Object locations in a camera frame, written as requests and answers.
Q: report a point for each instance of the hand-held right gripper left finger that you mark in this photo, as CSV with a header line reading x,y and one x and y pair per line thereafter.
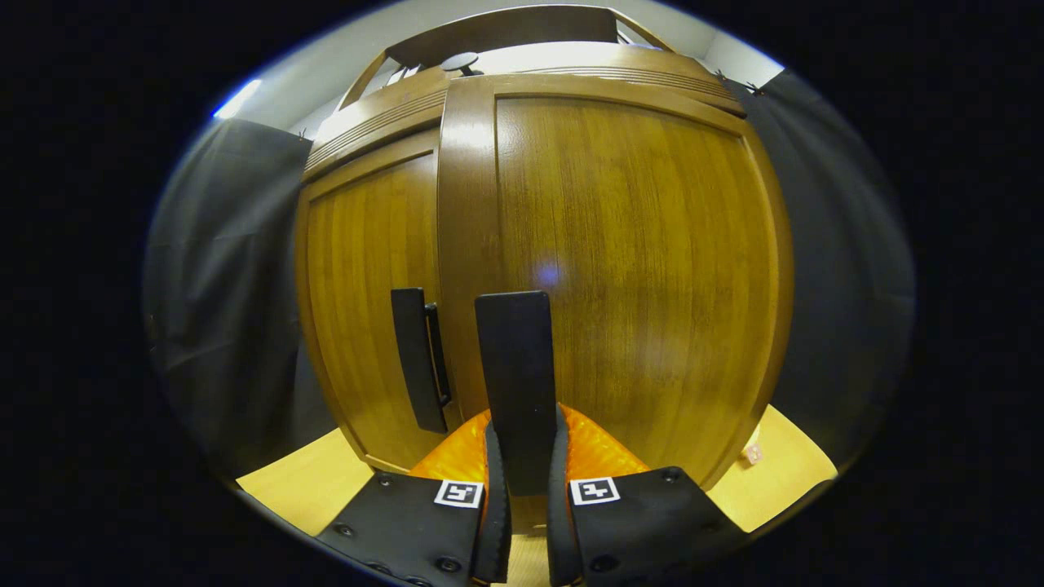
x,y
408,530

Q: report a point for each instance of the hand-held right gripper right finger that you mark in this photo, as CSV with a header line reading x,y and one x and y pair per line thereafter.
x,y
644,530

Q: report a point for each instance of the wooden cabinet door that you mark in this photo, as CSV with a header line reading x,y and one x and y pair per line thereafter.
x,y
636,269
367,261

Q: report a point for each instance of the wooden double-door shoe cabinet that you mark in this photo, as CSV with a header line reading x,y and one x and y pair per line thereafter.
x,y
391,122

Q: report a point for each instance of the wooden cabinet drawer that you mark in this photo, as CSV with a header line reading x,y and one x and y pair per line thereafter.
x,y
383,114

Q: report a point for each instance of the yellow plush toy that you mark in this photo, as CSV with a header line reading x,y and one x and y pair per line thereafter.
x,y
754,453

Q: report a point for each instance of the black backdrop cloth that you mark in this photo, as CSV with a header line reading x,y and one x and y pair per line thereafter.
x,y
228,285

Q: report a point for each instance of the black round drawer knob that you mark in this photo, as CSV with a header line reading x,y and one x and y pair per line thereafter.
x,y
459,62

